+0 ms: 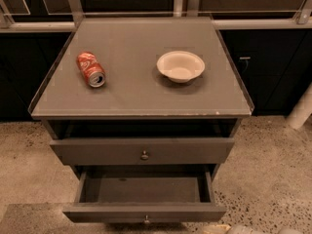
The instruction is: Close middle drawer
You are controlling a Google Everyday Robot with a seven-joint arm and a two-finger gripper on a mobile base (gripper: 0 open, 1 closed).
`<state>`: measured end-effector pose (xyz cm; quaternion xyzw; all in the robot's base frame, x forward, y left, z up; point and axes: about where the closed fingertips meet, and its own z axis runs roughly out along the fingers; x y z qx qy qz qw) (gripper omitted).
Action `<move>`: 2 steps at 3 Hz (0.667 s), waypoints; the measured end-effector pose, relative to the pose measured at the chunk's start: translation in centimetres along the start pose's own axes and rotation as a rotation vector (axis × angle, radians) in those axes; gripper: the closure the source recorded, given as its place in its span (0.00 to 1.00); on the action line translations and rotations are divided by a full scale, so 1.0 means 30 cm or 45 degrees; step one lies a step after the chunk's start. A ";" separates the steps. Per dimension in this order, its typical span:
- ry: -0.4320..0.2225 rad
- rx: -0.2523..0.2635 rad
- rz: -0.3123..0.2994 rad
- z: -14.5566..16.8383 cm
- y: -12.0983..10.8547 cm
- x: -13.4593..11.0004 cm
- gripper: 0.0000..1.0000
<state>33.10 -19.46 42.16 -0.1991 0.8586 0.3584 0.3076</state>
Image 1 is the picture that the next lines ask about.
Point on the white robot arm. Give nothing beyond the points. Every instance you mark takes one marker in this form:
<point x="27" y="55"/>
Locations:
<point x="266" y="183"/>

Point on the round top drawer knob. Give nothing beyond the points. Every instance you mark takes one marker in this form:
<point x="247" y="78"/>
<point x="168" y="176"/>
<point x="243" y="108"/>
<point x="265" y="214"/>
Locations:
<point x="144" y="156"/>

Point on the grey drawer cabinet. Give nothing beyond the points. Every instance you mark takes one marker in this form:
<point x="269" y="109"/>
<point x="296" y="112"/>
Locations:
<point x="136" y="100"/>

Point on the grey open middle drawer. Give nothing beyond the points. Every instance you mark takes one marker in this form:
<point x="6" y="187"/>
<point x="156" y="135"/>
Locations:
<point x="166" y="193"/>

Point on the round drawer knob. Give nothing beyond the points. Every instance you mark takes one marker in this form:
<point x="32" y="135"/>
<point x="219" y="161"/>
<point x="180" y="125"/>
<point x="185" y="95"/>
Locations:
<point x="144" y="156"/>
<point x="146" y="220"/>

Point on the white paper bowl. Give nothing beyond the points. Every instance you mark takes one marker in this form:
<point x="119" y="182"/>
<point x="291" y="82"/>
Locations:
<point x="180" y="66"/>

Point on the red soda can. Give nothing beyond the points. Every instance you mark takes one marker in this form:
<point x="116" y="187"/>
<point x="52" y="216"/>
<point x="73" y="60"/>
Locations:
<point x="91" y="70"/>

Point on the grey top drawer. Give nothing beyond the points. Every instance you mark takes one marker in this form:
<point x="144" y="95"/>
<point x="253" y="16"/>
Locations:
<point x="127" y="151"/>

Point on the round middle drawer knob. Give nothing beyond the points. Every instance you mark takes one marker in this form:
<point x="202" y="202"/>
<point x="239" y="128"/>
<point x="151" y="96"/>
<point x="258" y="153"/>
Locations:
<point x="146" y="220"/>

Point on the metal railing frame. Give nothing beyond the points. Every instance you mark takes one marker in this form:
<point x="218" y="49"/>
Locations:
<point x="65" y="15"/>

